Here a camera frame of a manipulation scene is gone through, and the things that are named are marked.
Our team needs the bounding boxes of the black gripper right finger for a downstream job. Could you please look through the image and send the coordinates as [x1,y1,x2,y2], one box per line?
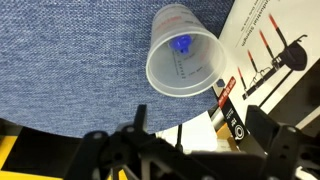
[244,104,303,180]

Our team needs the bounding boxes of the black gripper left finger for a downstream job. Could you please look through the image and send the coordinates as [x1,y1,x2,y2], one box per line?
[63,104,158,180]

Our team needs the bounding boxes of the white marker with blue cap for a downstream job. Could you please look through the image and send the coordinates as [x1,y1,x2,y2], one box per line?
[168,33,194,56]

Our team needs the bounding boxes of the translucent plastic measuring cup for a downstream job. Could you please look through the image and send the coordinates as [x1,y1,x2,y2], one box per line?
[145,3,228,99]

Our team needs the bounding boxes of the black and white product box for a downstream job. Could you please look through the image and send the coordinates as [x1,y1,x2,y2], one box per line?
[266,58,320,132]

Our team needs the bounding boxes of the round blue cloth table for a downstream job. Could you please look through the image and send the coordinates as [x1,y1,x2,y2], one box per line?
[0,0,236,139]

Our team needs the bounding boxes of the white flat board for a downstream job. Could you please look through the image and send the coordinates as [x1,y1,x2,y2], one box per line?
[155,112,219,155]

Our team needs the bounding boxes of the white product box coloured dots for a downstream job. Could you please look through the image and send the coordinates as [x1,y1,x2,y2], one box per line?
[207,0,320,146]

